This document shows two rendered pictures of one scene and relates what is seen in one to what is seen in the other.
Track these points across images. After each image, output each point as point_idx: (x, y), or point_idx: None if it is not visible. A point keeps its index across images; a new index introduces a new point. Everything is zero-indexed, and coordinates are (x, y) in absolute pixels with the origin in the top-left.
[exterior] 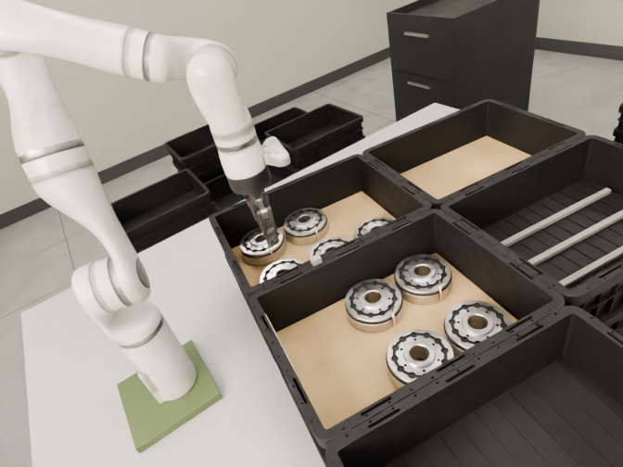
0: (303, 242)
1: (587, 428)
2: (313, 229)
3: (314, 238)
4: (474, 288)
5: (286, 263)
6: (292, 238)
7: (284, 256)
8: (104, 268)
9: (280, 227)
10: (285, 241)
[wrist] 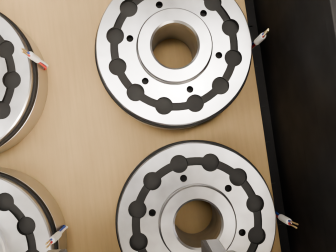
0: (37, 114)
1: None
2: (21, 63)
3: (43, 76)
4: None
5: (149, 199)
6: (7, 144)
7: (57, 189)
8: None
9: None
10: (6, 171)
